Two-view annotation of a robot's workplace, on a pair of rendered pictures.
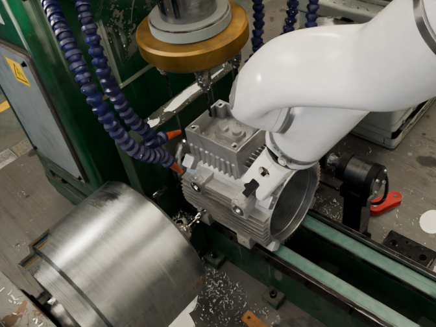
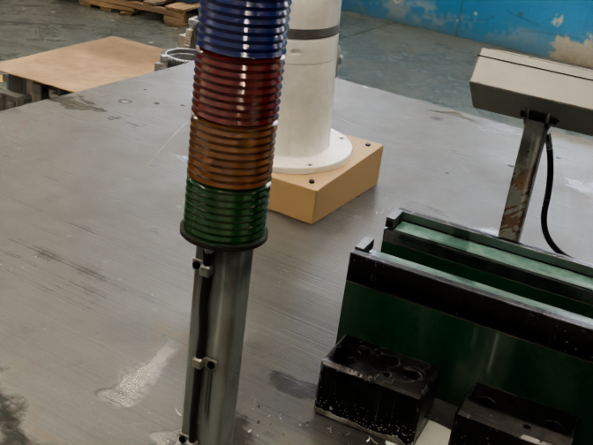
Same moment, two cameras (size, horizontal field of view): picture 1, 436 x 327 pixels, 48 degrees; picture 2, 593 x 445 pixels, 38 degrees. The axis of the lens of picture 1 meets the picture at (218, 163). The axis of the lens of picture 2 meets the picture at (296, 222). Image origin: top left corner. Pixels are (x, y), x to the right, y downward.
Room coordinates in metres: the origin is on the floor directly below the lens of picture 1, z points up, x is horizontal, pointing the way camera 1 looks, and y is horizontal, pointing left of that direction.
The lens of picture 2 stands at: (0.99, -0.81, 1.30)
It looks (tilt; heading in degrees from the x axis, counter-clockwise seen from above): 25 degrees down; 154
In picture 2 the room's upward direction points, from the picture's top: 7 degrees clockwise
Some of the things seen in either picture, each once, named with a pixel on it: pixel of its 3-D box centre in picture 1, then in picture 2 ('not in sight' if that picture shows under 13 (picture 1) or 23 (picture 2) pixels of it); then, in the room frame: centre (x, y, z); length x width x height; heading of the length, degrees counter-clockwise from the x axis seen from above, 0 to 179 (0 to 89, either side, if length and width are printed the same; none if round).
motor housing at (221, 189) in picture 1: (251, 181); not in sight; (0.64, -0.06, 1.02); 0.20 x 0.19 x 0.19; 42
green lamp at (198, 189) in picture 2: not in sight; (226, 203); (0.47, -0.61, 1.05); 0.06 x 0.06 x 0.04
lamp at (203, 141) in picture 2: not in sight; (232, 144); (0.47, -0.61, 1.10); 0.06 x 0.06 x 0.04
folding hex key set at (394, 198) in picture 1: (385, 203); not in sight; (0.69, -0.36, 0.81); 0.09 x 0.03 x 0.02; 107
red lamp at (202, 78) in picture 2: not in sight; (237, 80); (0.47, -0.61, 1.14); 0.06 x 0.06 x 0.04
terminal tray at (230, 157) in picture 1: (229, 139); not in sight; (0.67, -0.03, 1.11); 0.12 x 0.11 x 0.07; 42
